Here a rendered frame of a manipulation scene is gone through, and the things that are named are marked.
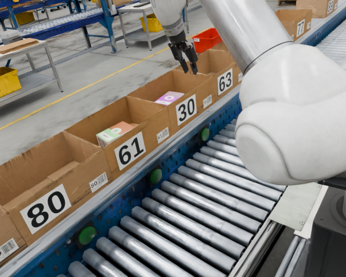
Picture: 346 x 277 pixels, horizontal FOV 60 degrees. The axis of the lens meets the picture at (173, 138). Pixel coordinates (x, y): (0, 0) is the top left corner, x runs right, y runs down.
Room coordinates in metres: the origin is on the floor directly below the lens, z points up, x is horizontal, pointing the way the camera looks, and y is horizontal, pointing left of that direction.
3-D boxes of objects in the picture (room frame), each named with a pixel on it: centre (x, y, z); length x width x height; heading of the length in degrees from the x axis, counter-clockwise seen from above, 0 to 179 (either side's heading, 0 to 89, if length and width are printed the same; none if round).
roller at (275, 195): (1.07, -0.23, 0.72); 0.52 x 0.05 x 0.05; 46
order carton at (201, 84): (1.51, -0.03, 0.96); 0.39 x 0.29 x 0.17; 136
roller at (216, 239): (0.83, 0.00, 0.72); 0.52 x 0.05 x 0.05; 46
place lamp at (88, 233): (0.79, 0.37, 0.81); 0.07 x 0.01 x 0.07; 136
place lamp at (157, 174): (1.07, 0.10, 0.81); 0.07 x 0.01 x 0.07; 136
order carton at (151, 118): (1.23, 0.24, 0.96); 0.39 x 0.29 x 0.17; 136
